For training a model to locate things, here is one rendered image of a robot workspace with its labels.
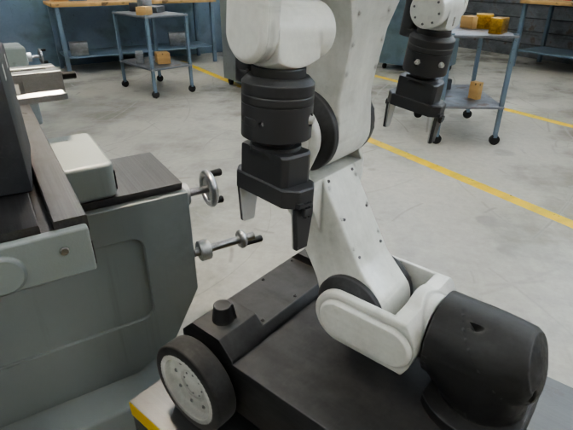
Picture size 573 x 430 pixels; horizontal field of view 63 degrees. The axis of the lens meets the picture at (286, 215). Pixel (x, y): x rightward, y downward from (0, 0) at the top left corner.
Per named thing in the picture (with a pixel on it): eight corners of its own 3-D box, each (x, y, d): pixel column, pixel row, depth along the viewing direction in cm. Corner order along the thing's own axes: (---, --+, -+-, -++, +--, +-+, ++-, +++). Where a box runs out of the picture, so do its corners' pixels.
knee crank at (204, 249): (257, 236, 147) (256, 220, 144) (266, 245, 143) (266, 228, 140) (191, 257, 137) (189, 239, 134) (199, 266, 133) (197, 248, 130)
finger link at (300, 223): (288, 250, 61) (291, 207, 58) (305, 242, 63) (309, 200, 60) (297, 255, 60) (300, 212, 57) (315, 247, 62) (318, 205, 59)
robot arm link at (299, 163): (334, 197, 61) (344, 106, 56) (280, 217, 55) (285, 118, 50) (270, 169, 69) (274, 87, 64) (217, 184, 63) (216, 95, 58)
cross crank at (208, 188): (215, 195, 153) (212, 161, 147) (231, 209, 144) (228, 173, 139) (168, 206, 146) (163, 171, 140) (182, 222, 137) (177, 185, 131)
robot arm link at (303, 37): (338, 102, 58) (347, 2, 53) (276, 115, 51) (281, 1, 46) (274, 86, 65) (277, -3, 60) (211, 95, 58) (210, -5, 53)
